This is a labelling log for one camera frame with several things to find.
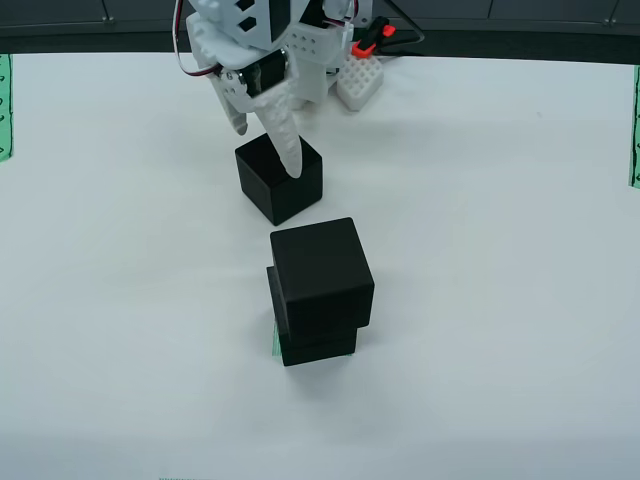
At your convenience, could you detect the black cube with seam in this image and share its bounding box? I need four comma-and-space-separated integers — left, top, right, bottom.
265, 264, 359, 368

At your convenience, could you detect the orange and black clamp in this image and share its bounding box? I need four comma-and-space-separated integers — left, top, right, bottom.
352, 16, 397, 56

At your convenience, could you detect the dark grey cabinet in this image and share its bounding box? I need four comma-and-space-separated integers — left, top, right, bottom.
0, 0, 640, 31

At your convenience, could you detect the green striped square patch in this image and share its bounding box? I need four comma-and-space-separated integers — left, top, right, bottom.
271, 322, 356, 358

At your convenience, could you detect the green tape strip with arrows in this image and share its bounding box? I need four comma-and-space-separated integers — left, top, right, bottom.
627, 64, 640, 189
0, 53, 15, 164

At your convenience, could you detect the red white black servo wire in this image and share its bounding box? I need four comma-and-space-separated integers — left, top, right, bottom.
171, 0, 222, 79

